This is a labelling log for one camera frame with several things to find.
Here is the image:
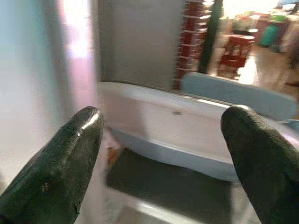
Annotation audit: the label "white plastic tub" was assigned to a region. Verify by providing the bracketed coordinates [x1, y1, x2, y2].
[98, 81, 240, 184]

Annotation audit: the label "white fridge door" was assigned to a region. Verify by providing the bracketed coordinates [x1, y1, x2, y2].
[0, 0, 106, 224]

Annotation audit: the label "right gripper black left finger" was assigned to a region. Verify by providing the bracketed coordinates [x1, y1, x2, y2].
[0, 106, 105, 224]

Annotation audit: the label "red stacked crates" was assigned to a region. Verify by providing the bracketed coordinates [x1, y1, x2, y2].
[174, 0, 209, 91]

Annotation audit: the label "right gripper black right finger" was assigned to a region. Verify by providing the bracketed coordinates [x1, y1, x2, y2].
[221, 105, 299, 224]

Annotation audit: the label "dark green pole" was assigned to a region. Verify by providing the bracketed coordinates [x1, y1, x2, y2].
[198, 0, 225, 74]

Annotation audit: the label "green bin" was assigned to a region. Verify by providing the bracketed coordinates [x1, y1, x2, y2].
[259, 25, 280, 47]

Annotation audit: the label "red plastic stool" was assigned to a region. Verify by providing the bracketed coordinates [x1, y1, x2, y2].
[216, 34, 256, 79]

